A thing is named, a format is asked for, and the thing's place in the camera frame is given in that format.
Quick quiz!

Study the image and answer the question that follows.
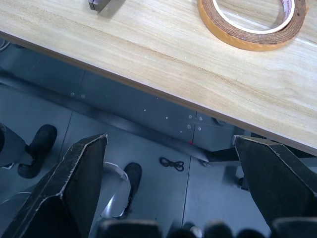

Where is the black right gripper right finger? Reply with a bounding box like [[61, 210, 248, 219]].
[[232, 135, 317, 238]]

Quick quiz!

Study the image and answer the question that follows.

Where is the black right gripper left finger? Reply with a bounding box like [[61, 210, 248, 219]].
[[1, 133, 108, 238]]

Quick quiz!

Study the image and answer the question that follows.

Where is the grey metal object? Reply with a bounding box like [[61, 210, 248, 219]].
[[87, 0, 111, 12]]

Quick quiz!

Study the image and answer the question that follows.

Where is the silver robot leg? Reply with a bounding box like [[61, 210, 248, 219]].
[[100, 162, 129, 219]]

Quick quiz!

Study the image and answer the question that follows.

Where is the black robot foot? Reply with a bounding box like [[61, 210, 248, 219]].
[[17, 124, 58, 179], [112, 162, 143, 219]]

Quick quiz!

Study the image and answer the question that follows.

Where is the brown double-sided tape roll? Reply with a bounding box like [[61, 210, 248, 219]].
[[197, 0, 310, 52]]

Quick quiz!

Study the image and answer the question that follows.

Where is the black cord loop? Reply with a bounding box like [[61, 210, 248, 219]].
[[159, 157, 185, 172]]

